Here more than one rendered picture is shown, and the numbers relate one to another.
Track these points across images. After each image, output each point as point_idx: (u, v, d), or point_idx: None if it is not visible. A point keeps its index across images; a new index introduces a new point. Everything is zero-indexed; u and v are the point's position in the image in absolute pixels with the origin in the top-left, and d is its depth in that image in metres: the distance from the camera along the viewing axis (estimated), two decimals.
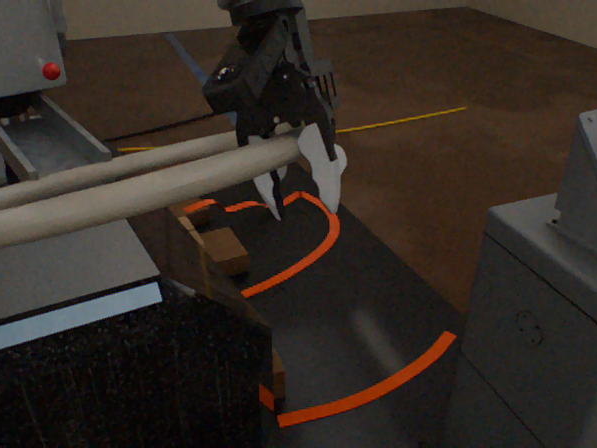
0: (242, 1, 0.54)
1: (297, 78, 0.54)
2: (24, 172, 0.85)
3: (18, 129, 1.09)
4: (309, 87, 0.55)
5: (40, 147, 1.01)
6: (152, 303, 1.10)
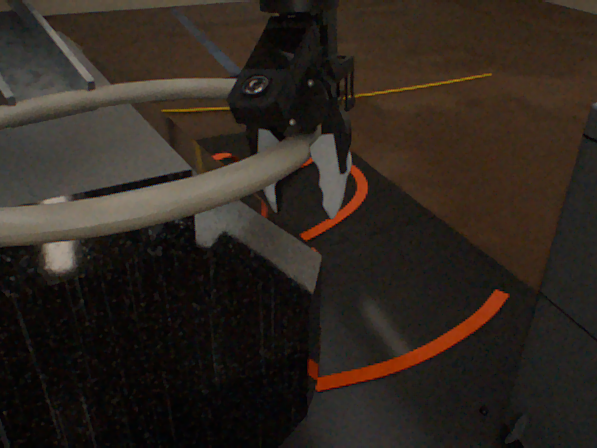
0: None
1: (323, 88, 0.51)
2: (0, 94, 0.79)
3: None
4: (332, 96, 0.53)
5: (12, 53, 0.93)
6: None
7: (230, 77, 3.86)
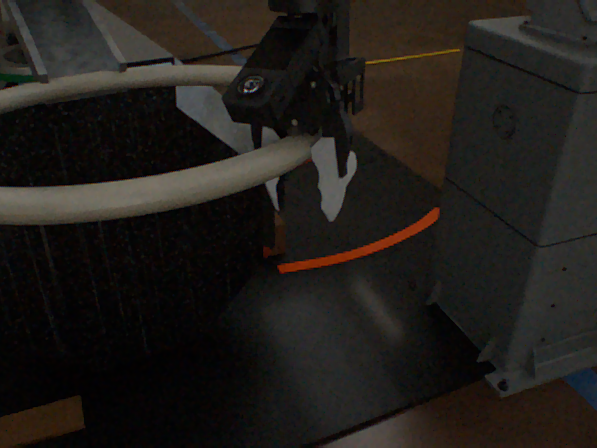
0: None
1: (324, 90, 0.51)
2: (35, 71, 0.82)
3: (34, 0, 1.03)
4: (335, 98, 0.52)
5: (55, 30, 0.96)
6: None
7: (221, 52, 4.25)
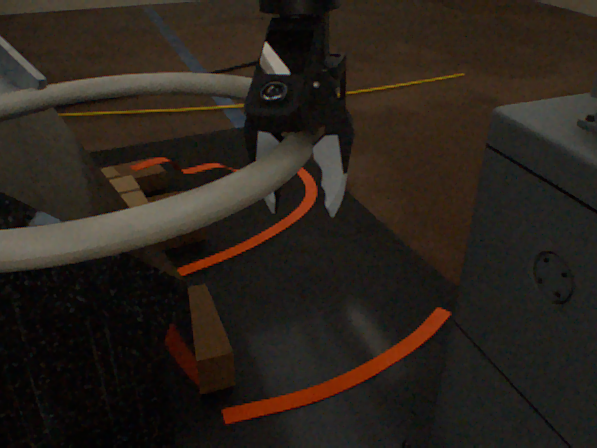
0: None
1: (328, 89, 0.51)
2: None
3: None
4: (335, 96, 0.53)
5: None
6: None
7: None
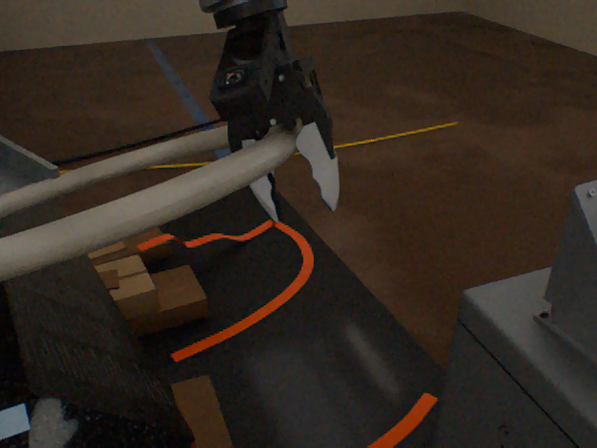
0: (230, 3, 0.52)
1: (294, 79, 0.53)
2: None
3: None
4: (304, 87, 0.55)
5: None
6: (16, 433, 0.84)
7: (194, 127, 3.84)
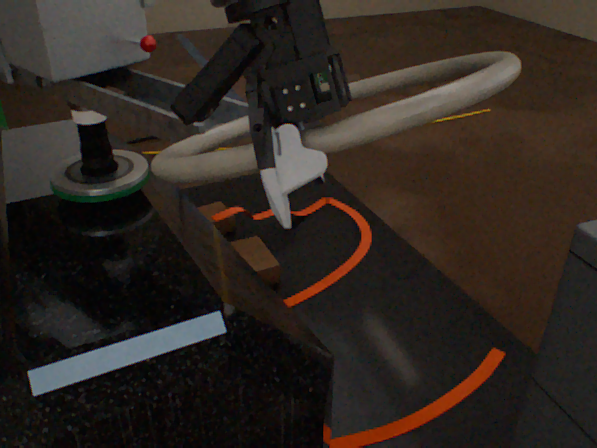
0: None
1: (246, 93, 0.53)
2: (187, 128, 0.91)
3: None
4: (262, 101, 0.52)
5: None
6: (215, 335, 0.98)
7: None
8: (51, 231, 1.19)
